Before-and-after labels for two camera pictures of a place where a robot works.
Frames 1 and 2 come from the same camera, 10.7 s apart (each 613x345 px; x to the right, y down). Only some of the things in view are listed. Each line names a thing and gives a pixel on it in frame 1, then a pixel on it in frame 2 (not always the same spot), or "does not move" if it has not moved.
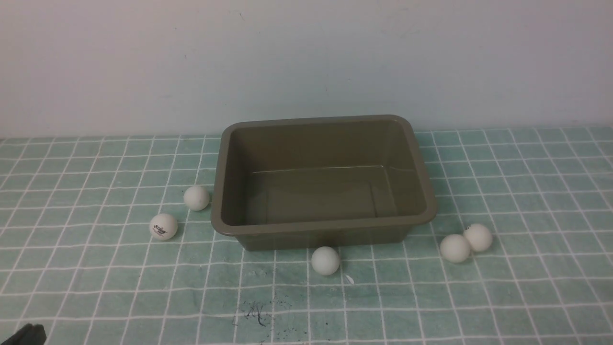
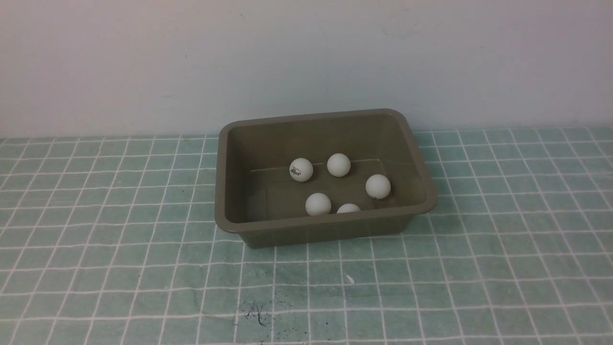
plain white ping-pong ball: (455, 248) → (378, 186)
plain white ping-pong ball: (325, 260) → (318, 204)
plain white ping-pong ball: (479, 236) → (348, 208)
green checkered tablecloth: (109, 241) does not move
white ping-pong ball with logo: (163, 226) → (301, 169)
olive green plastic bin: (300, 183) does not move
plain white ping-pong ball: (196, 198) → (338, 165)
